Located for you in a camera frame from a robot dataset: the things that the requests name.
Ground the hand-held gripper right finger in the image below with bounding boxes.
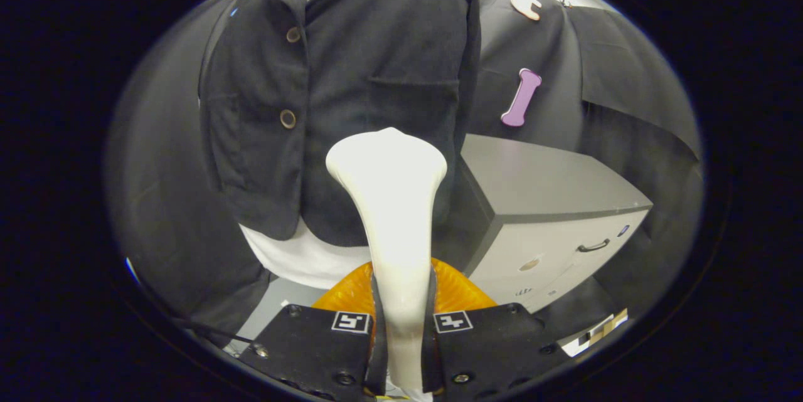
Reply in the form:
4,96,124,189
422,259,572,399

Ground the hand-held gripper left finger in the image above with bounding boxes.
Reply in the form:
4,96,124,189
238,261,390,401

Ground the white garment steamer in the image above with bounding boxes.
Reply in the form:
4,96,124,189
325,127,449,400

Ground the black suit jacket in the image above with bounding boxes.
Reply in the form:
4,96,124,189
199,0,482,247

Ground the white box with black part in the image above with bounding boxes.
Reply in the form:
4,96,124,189
560,308,629,357

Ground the grey cabinet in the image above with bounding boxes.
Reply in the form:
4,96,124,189
433,134,653,315

